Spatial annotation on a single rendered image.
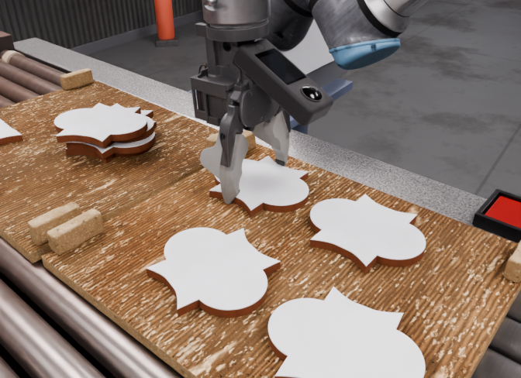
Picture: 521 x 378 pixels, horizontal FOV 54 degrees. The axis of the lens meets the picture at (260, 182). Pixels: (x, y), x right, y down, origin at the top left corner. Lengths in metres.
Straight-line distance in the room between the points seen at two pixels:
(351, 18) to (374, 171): 0.29
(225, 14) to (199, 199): 0.23
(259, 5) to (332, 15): 0.39
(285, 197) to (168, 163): 0.19
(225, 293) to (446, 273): 0.23
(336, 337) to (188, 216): 0.25
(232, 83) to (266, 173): 0.14
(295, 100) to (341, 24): 0.41
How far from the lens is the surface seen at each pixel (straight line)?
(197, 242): 0.55
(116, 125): 0.75
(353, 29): 0.92
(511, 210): 0.70
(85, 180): 0.72
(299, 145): 0.81
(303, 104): 0.54
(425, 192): 0.73
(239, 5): 0.56
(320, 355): 0.45
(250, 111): 0.59
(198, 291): 0.50
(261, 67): 0.56
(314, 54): 1.15
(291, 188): 0.64
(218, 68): 0.62
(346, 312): 0.48
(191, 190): 0.66
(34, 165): 0.78
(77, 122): 0.77
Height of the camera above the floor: 1.29
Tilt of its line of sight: 32 degrees down
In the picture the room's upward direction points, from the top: straight up
